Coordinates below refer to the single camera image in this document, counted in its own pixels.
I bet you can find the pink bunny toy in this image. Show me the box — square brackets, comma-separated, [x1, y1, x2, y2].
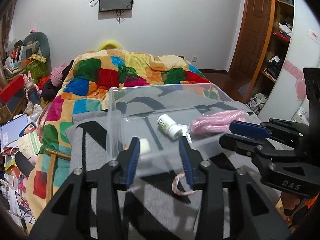
[23, 72, 41, 105]

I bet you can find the white tape roll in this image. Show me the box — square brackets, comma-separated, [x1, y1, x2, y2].
[139, 138, 151, 155]

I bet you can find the red box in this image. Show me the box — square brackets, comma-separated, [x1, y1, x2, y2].
[0, 74, 24, 104]

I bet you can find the pink plush hat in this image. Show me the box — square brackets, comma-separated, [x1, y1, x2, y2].
[50, 63, 68, 87]

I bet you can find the grey green chair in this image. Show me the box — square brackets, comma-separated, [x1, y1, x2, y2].
[23, 31, 50, 62]

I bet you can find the white pill bottle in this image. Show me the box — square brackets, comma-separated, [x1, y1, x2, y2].
[157, 114, 182, 140]

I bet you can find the blue white booklet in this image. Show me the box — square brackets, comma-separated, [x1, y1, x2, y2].
[1, 114, 28, 148]

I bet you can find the yellow headboard cushion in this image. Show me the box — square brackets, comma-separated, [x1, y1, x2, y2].
[98, 40, 122, 51]

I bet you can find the wooden door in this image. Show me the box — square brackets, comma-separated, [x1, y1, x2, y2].
[229, 0, 271, 80]

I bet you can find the wooden shelf unit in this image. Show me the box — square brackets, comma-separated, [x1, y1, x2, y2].
[242, 0, 295, 103]

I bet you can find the colourful patchwork quilt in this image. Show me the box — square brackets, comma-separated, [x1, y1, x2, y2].
[25, 49, 209, 218]

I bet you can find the striped red beige curtain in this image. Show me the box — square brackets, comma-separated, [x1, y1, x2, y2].
[0, 0, 17, 89]

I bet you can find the grey black patterned blanket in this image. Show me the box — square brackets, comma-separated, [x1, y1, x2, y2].
[66, 89, 283, 240]

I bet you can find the small wall monitor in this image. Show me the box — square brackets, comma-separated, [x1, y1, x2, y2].
[98, 0, 135, 13]

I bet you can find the pink white twisted cord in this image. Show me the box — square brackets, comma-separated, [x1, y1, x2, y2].
[171, 171, 198, 196]

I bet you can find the clear plastic storage box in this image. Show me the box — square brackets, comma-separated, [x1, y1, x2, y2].
[106, 83, 254, 177]

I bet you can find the pink braided rope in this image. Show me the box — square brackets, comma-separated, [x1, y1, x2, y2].
[190, 109, 251, 135]

